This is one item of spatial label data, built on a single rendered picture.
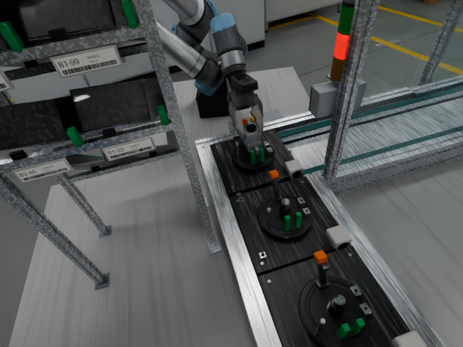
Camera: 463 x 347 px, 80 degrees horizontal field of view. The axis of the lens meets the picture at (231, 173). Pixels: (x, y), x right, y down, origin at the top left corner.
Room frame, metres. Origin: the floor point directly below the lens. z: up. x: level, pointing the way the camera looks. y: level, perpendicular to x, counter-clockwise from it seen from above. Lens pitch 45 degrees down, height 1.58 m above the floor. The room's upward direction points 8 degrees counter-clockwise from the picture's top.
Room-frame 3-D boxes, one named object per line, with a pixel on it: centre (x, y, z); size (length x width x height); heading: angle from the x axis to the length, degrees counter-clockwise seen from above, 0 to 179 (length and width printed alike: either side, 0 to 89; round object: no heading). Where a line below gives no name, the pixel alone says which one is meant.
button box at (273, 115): (0.89, -0.13, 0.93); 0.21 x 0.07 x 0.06; 100
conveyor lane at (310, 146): (0.69, -0.38, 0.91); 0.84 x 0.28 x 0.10; 100
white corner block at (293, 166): (0.59, -0.19, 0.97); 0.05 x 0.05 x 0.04; 10
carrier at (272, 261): (0.41, -0.12, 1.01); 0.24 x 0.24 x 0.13; 10
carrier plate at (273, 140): (0.67, -0.08, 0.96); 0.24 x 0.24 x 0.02; 10
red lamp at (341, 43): (0.58, -0.29, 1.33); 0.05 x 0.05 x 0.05
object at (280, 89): (1.16, 0.03, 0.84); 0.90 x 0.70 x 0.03; 88
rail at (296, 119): (0.86, -0.32, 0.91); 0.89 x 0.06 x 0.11; 100
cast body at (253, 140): (0.66, -0.08, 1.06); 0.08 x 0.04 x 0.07; 10
